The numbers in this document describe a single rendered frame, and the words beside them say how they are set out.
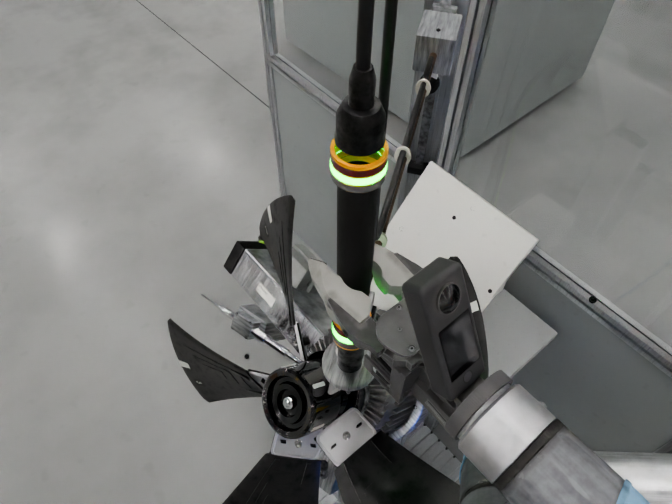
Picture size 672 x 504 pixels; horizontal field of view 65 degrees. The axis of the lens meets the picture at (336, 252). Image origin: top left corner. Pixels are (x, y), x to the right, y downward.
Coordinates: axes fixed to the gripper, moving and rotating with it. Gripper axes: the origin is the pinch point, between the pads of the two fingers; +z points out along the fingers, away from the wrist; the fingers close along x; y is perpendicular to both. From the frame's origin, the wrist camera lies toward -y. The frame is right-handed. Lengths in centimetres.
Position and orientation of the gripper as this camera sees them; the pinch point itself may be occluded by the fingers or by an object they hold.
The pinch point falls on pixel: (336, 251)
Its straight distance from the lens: 53.2
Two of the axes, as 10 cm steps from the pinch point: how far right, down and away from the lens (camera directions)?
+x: 7.7, -5.0, 3.9
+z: -6.3, -6.1, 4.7
